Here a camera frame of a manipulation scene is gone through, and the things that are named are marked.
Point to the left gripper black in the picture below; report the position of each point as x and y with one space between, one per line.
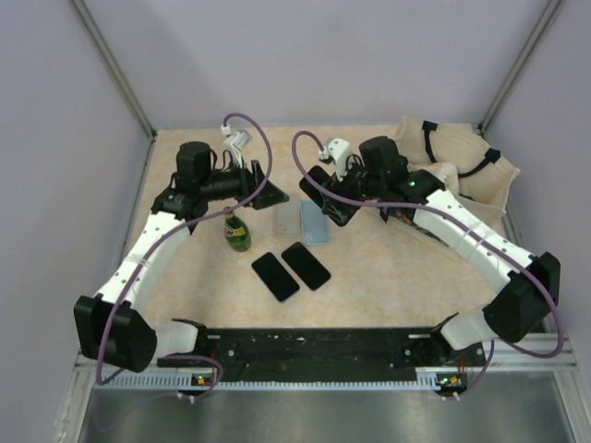
250 182

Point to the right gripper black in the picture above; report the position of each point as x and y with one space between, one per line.
342 186

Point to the bare black phone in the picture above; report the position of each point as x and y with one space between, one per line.
306 266
275 277

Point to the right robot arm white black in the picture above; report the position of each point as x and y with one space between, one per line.
525 286

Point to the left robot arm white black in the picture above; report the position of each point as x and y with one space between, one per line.
110 324

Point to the green glass bottle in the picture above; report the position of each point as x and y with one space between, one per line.
236 232

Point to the pink white item in bag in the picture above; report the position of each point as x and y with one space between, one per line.
447 173

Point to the beige canvas tote bag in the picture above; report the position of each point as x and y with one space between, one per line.
485 175

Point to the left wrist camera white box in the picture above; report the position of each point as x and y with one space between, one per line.
235 142

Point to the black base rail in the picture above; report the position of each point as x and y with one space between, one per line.
329 355

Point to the white slotted cable duct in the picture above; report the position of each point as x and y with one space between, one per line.
199 379

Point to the right aluminium frame post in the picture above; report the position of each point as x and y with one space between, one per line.
542 26

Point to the aluminium frame post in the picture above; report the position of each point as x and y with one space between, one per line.
112 67
542 26

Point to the left aluminium frame post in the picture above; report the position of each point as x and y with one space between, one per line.
112 67

